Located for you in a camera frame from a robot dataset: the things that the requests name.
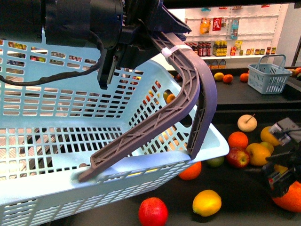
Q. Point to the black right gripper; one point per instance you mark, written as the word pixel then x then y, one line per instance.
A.
pixel 283 169

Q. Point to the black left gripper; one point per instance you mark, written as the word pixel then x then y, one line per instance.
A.
pixel 126 28

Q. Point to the yellow lemon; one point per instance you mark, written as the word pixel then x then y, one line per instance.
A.
pixel 218 76
pixel 207 203

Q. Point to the grey basket handle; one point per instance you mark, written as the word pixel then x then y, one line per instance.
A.
pixel 198 88

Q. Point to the light blue plastic basket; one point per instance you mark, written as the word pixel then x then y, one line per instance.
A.
pixel 47 132

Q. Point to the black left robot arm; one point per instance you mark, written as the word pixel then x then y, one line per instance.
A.
pixel 57 22

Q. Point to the black upper fruit shelf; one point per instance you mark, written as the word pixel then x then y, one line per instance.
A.
pixel 239 96

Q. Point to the small blue basket on shelf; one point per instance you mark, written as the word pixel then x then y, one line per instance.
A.
pixel 268 78

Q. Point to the orange on upper shelf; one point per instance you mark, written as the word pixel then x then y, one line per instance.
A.
pixel 228 78

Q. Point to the orange at right edge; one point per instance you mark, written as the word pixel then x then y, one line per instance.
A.
pixel 291 201

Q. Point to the yellow mango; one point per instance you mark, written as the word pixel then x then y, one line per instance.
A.
pixel 258 154

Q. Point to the white zip tie right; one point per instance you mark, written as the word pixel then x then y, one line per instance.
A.
pixel 167 52

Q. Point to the red green apple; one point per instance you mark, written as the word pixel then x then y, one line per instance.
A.
pixel 238 157

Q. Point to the cream apple with stem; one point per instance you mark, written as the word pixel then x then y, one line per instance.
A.
pixel 247 123

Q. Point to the orange snack bag hanging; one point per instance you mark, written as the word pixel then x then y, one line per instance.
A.
pixel 205 25

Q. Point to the dark soy sauce bottles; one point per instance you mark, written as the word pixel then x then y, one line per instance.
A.
pixel 202 49

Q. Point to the red snack bag hanging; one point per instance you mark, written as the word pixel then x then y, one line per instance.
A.
pixel 217 24

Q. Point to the yellow label bottles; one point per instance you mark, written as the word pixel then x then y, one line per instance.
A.
pixel 220 48

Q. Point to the large orange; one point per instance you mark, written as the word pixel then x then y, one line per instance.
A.
pixel 191 172

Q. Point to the red pomegranate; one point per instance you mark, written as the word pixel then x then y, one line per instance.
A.
pixel 153 212

